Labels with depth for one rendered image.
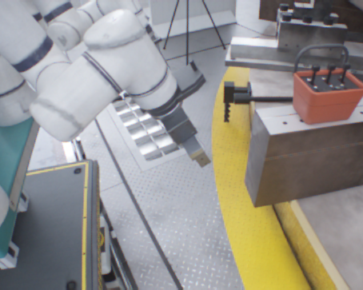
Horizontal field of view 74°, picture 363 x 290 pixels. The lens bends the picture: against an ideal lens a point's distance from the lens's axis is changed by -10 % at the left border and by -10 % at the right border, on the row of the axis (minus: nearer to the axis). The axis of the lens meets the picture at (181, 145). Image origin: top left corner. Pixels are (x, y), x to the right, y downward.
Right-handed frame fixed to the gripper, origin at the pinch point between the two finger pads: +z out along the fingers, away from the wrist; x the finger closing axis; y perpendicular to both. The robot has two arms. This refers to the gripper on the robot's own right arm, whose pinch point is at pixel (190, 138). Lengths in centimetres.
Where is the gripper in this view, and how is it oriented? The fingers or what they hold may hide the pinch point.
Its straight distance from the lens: 63.0
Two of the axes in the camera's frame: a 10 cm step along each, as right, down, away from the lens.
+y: -8.4, 5.4, 0.8
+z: 3.9, 4.9, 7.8
